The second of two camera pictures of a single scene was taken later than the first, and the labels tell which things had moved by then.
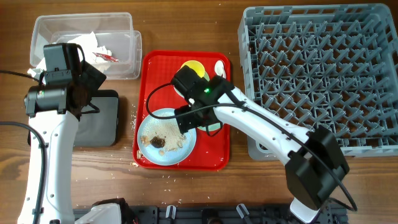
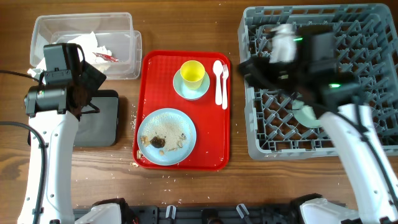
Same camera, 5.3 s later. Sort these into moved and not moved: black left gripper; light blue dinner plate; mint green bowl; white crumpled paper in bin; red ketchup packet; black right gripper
Moved: mint green bowl; black right gripper
Not moved: white crumpled paper in bin; light blue dinner plate; black left gripper; red ketchup packet
